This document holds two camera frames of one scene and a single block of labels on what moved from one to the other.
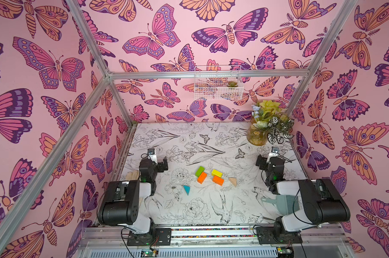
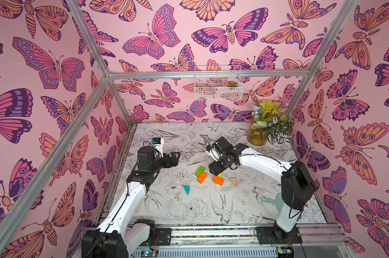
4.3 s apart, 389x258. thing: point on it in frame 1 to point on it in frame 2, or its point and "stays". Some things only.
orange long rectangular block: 202,177 stays
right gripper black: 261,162 to 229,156
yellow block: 215,172 stays
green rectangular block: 200,170 stays
